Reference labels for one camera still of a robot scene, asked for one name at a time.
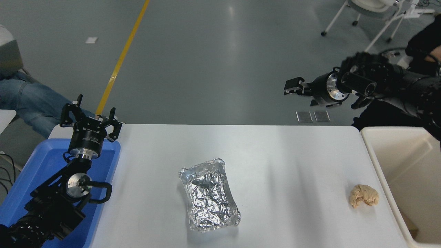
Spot seated person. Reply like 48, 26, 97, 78
0, 71, 95, 139

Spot small white table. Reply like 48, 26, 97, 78
0, 110, 17, 135

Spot white wheeled chair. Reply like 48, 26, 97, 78
321, 0, 436, 53

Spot crumpled silver foil tray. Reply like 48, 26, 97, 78
178, 158, 241, 232

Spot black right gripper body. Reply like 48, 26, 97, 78
308, 72, 340, 106

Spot large pale plastic bin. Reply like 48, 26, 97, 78
360, 126, 441, 248

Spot blue plastic tray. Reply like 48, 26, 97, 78
0, 138, 121, 248

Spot standing person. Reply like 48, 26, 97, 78
352, 14, 441, 131

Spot crumpled tan paper ball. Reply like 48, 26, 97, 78
349, 184, 379, 208

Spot black cables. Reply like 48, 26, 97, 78
0, 154, 16, 195

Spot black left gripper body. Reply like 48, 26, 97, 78
68, 118, 109, 156

